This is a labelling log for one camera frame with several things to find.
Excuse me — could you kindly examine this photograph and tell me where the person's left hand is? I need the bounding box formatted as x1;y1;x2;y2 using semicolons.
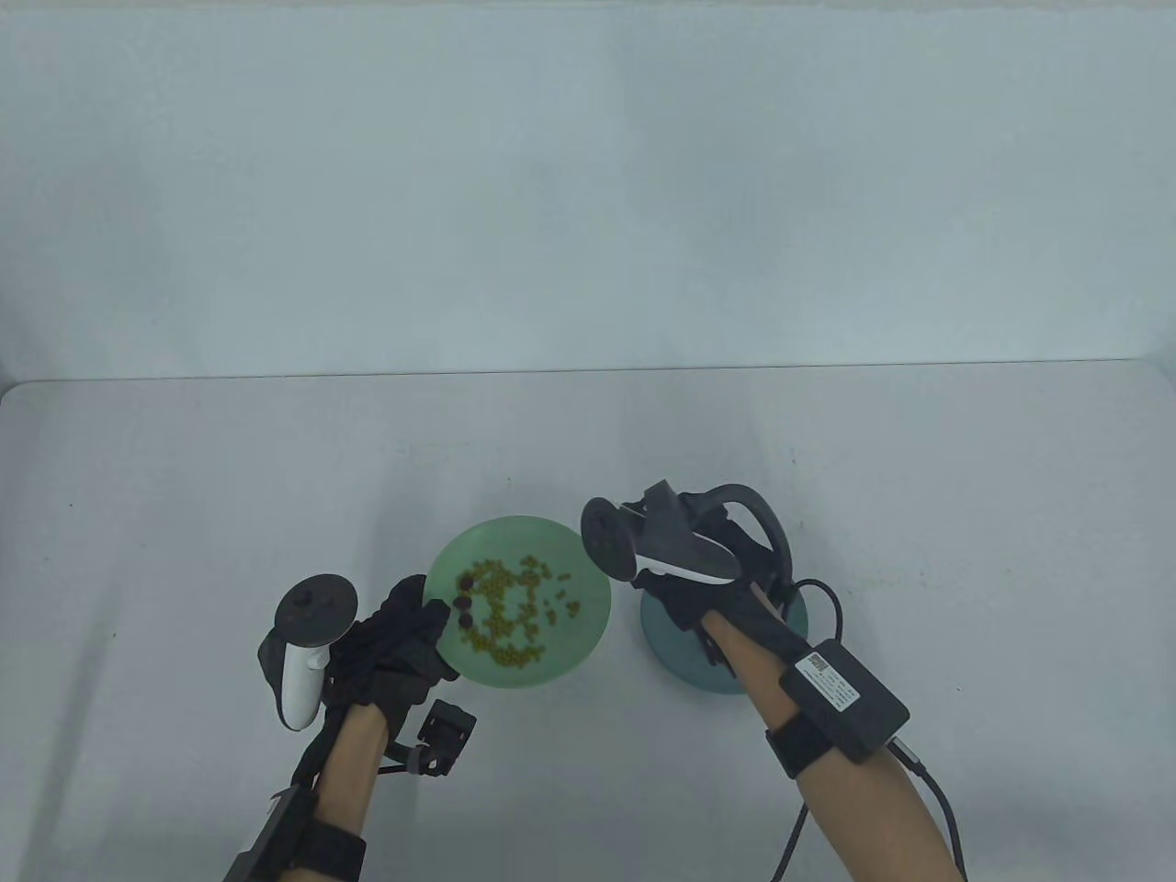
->
323;574;460;714

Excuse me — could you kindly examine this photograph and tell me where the person's right hand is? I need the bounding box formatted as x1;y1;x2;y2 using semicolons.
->
634;514;797;637

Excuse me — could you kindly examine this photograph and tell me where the dark teal plate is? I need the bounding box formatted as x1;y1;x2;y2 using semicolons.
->
640;588;811;696

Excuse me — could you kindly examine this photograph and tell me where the light green plate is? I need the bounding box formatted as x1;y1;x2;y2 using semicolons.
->
430;516;612;687

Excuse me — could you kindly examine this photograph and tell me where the black right forearm sensor box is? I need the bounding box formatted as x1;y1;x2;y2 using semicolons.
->
779;639;910;763

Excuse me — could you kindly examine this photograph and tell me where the person's left forearm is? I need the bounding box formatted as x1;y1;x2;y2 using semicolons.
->
303;703;394;882

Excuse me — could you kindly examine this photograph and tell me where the person's right forearm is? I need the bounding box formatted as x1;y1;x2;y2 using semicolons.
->
703;606;961;882

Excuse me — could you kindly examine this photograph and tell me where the black left forearm sensor box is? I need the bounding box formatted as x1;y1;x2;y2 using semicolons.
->
225;788;318;882

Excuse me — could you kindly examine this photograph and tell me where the white left hand controller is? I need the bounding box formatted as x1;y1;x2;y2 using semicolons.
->
257;574;359;733

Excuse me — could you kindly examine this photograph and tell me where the pile of green beans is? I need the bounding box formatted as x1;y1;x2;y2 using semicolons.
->
467;551;582;669

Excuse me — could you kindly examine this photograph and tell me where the short black looped cable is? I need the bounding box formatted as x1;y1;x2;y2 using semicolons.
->
790;579;844;644

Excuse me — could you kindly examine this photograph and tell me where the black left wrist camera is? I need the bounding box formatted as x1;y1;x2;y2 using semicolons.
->
418;700;479;775

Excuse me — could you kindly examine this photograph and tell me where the black left glove cable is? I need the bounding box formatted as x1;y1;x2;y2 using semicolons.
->
296;707;345;800

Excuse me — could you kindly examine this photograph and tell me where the black left forearm strap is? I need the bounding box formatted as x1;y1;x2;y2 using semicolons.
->
292;820;368;882

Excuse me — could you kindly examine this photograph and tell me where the long black cable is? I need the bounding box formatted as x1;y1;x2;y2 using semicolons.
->
772;735;967;882

